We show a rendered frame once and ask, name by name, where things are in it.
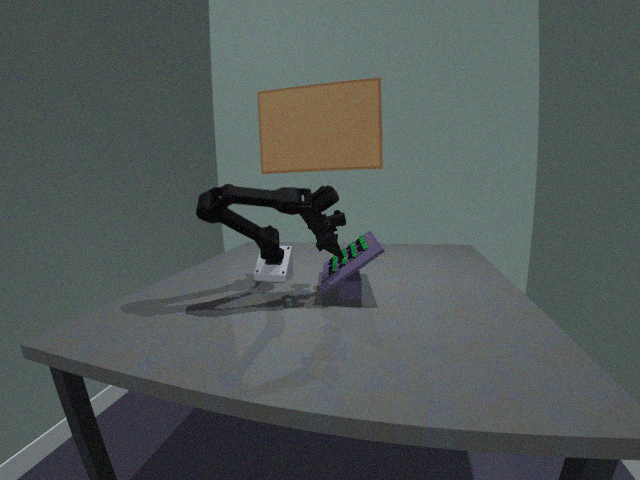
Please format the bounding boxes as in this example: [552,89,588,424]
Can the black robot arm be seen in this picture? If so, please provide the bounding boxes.
[196,184,346,265]

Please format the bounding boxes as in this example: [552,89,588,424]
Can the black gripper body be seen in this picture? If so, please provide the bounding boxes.
[306,213,337,251]

